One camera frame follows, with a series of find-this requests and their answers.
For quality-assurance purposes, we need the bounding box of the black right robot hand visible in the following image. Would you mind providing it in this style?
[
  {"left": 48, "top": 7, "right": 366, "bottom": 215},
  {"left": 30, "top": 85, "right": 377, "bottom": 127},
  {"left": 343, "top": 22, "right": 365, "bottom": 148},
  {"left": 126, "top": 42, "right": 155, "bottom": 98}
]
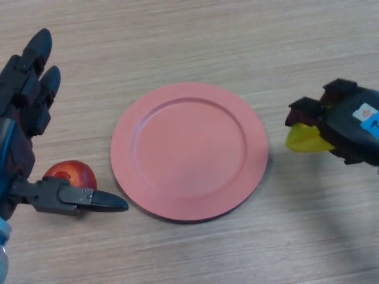
[{"left": 284, "top": 78, "right": 379, "bottom": 175}]

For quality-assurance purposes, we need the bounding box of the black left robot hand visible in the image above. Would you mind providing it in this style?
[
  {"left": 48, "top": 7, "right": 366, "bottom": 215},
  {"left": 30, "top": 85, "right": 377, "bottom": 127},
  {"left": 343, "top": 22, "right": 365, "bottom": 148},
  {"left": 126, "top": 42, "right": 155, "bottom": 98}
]
[{"left": 0, "top": 28, "right": 130, "bottom": 221}]

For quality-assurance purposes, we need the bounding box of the yellow starfruit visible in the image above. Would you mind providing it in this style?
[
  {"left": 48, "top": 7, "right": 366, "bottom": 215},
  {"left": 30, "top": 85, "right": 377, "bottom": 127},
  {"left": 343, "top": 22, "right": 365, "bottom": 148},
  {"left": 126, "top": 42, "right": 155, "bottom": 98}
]
[{"left": 285, "top": 122, "right": 336, "bottom": 153}]

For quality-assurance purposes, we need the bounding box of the red apple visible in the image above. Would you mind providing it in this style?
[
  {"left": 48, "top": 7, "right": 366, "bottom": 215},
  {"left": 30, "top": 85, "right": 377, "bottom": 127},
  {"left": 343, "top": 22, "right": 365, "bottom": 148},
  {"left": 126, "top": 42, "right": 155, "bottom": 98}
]
[{"left": 43, "top": 160, "right": 98, "bottom": 191}]

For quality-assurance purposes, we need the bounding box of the pink round plate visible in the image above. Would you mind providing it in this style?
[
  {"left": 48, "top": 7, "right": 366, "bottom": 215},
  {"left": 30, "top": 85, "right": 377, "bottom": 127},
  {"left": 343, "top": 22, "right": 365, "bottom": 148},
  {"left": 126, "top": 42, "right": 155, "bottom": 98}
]
[{"left": 110, "top": 82, "right": 269, "bottom": 224}]

